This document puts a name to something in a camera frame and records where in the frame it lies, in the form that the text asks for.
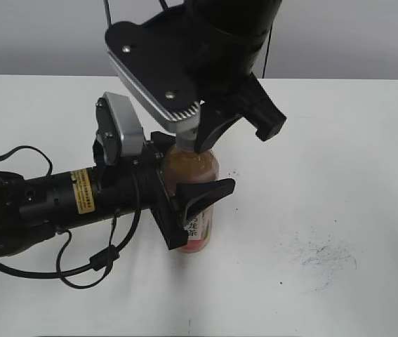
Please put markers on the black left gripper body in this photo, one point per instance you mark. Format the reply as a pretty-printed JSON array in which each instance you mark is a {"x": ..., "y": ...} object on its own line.
[{"x": 151, "y": 193}]

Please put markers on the grey bottle cap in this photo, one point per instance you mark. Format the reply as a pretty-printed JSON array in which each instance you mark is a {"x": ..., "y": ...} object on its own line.
[{"x": 186, "y": 135}]

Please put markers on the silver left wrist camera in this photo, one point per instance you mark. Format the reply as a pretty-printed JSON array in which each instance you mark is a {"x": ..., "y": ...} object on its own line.
[{"x": 119, "y": 129}]

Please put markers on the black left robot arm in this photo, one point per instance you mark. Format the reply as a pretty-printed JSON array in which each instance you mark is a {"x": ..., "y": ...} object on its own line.
[{"x": 34, "y": 210}]

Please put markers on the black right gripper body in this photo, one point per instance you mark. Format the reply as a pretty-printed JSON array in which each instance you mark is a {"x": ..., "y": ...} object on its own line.
[{"x": 222, "y": 72}]

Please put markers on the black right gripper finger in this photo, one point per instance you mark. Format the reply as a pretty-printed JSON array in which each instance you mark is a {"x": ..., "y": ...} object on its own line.
[
  {"x": 214, "y": 122},
  {"x": 178, "y": 125}
]

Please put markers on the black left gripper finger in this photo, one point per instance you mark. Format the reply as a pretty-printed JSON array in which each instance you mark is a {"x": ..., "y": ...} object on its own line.
[
  {"x": 194, "y": 198},
  {"x": 161, "y": 142}
]

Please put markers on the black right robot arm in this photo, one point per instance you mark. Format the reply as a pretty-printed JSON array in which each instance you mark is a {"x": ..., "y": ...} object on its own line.
[{"x": 224, "y": 40}]

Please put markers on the peach oolong tea bottle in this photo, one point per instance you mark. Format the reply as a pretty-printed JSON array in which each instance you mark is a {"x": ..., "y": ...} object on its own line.
[{"x": 189, "y": 167}]

